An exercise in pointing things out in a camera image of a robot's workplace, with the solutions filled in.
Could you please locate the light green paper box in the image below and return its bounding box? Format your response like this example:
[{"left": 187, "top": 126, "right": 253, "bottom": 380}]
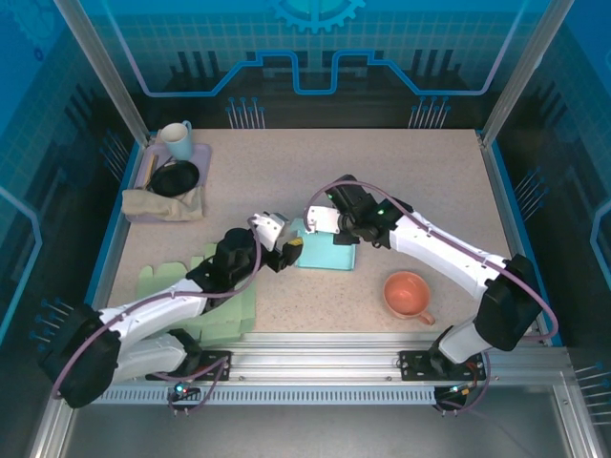
[{"left": 137, "top": 242, "right": 258, "bottom": 343}]

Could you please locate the orange cup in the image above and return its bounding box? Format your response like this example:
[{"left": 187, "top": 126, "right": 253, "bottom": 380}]
[{"left": 383, "top": 270, "right": 436, "bottom": 326}]

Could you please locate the beige cloth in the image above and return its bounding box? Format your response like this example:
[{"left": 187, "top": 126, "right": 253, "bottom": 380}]
[{"left": 121, "top": 186, "right": 206, "bottom": 222}]

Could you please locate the black plate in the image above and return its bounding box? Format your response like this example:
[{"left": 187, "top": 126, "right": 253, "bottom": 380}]
[{"left": 149, "top": 160, "right": 200, "bottom": 197}]

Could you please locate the lavender plastic tray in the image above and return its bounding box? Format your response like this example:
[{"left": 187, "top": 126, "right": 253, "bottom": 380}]
[{"left": 124, "top": 142, "right": 213, "bottom": 224}]

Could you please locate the yellow wooden stick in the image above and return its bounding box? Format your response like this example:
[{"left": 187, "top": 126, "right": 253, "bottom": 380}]
[{"left": 142, "top": 155, "right": 159, "bottom": 190}]

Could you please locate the pale blue mug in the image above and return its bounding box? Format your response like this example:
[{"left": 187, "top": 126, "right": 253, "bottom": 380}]
[{"left": 158, "top": 119, "right": 196, "bottom": 161}]

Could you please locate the small LED circuit board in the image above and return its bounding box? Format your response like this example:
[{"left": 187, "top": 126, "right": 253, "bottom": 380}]
[
  {"left": 443, "top": 381, "right": 478, "bottom": 400},
  {"left": 172, "top": 376, "right": 200, "bottom": 400}
]

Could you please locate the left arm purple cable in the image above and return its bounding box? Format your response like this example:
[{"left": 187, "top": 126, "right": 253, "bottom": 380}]
[{"left": 50, "top": 217, "right": 263, "bottom": 401}]

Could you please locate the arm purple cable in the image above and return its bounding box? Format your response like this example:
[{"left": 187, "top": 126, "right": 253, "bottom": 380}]
[
  {"left": 305, "top": 177, "right": 559, "bottom": 343},
  {"left": 50, "top": 217, "right": 263, "bottom": 401}
]

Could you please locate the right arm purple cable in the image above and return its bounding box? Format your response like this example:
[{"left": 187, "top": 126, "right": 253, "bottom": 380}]
[{"left": 305, "top": 177, "right": 559, "bottom": 343}]

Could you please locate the aluminium frame rail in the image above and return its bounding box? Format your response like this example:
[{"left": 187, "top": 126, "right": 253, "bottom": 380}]
[{"left": 61, "top": 331, "right": 572, "bottom": 388}]

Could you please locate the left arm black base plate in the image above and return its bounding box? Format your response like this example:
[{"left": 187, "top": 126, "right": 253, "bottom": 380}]
[{"left": 145, "top": 350, "right": 233, "bottom": 383}]

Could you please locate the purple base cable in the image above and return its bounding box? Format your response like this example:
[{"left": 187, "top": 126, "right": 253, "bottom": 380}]
[
  {"left": 436, "top": 346, "right": 495, "bottom": 416},
  {"left": 164, "top": 350, "right": 235, "bottom": 417}
]

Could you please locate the slotted white cable duct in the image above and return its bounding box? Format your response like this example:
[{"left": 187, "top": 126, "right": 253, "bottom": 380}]
[{"left": 75, "top": 386, "right": 440, "bottom": 406}]

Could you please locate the aluminium side rail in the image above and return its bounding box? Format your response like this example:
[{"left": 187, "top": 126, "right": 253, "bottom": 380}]
[{"left": 476, "top": 131, "right": 550, "bottom": 344}]

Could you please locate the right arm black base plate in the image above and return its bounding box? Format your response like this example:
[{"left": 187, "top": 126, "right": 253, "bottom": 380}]
[{"left": 398, "top": 349, "right": 495, "bottom": 382}]

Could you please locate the aluminium corner post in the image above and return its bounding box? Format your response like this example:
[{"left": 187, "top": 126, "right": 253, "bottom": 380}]
[
  {"left": 52, "top": 0, "right": 153, "bottom": 147},
  {"left": 479, "top": 0, "right": 577, "bottom": 149}
]

